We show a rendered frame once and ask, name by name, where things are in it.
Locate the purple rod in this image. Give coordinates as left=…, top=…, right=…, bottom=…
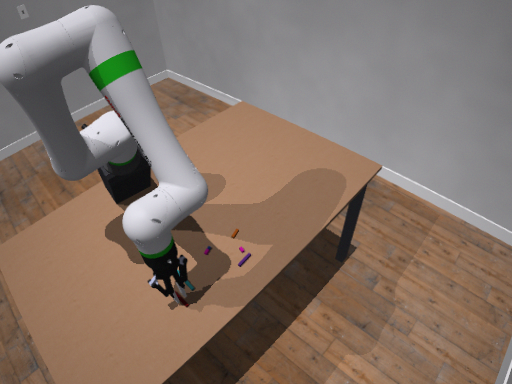
left=238, top=253, right=251, bottom=267

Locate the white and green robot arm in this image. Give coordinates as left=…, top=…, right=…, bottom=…
left=0, top=5, right=208, bottom=270

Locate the red rod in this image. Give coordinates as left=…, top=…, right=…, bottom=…
left=175, top=291, right=189, bottom=307

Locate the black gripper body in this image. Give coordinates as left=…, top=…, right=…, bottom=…
left=152, top=258, right=180, bottom=280

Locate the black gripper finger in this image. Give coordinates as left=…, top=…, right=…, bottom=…
left=173, top=255, right=188, bottom=298
left=147, top=274, right=180, bottom=303

